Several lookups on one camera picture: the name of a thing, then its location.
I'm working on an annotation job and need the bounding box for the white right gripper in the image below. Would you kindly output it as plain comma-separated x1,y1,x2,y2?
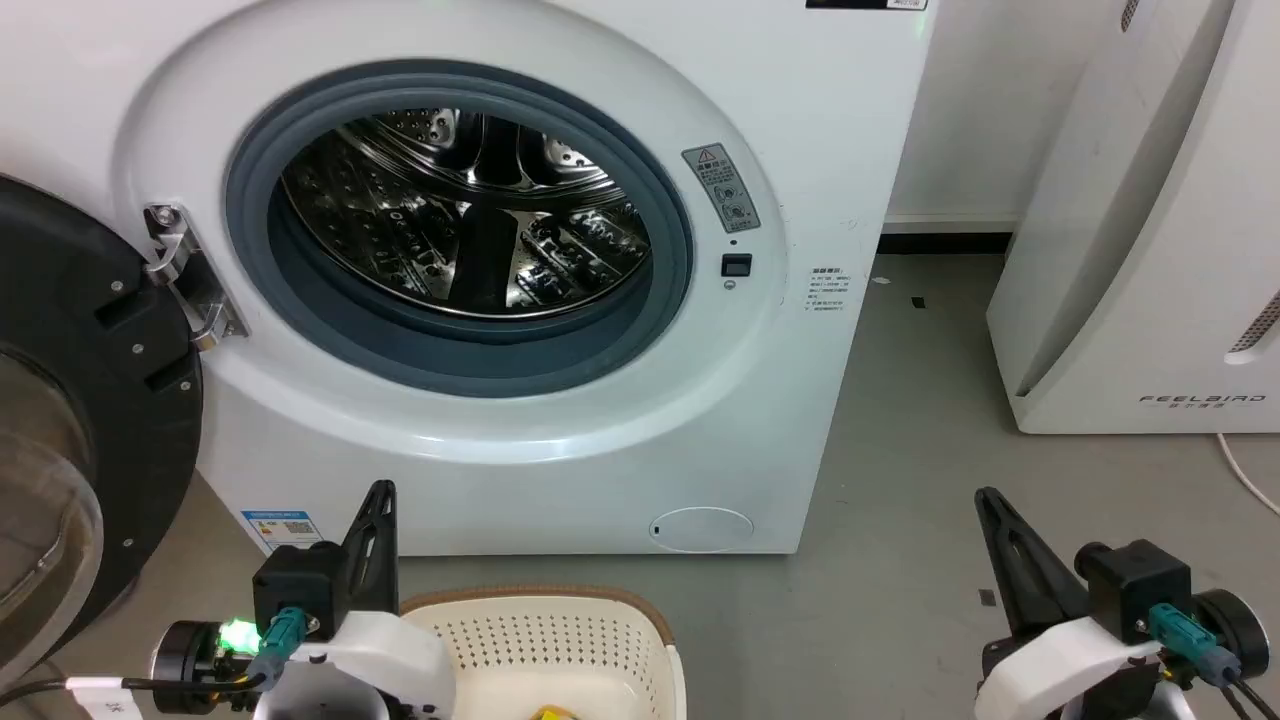
974,487,1163,720

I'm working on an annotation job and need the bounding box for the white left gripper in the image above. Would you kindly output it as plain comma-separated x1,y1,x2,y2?
254,481,458,720

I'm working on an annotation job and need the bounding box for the metal washing machine door hinge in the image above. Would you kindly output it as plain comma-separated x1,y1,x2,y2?
143,203,249,352

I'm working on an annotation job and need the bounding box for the black round washer door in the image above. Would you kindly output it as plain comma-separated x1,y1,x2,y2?
0,176,205,691

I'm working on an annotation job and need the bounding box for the stainless steel washing machine drum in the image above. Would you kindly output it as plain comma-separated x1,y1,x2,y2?
280,108,653,321

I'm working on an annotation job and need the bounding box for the blue energy label sticker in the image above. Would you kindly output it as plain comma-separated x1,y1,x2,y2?
240,509,325,555

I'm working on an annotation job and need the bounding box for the cream perforated laundry basket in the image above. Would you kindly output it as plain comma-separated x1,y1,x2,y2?
398,586,688,720

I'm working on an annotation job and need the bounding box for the oval filter cover flap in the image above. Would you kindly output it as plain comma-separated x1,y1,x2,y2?
650,506,755,552

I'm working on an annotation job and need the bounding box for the small printed text label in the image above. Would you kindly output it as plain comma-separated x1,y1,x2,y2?
808,266,851,314

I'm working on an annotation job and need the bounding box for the white air purifier appliance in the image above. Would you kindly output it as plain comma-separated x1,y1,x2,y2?
986,0,1280,436

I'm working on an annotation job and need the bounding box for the grey rubber door gasket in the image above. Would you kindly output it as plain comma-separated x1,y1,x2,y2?
224,60,695,399

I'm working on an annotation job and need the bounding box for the grey warning sticker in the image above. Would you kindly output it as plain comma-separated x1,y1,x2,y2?
682,143,762,235

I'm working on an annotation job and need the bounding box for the white front-load washing machine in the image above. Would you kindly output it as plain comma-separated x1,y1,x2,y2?
0,0,939,557

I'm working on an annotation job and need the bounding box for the black cable with teal plug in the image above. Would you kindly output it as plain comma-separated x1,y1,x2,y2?
1147,602,1280,720
0,606,308,705

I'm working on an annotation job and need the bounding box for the white power cable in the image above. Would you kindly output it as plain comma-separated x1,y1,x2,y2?
1216,432,1280,518

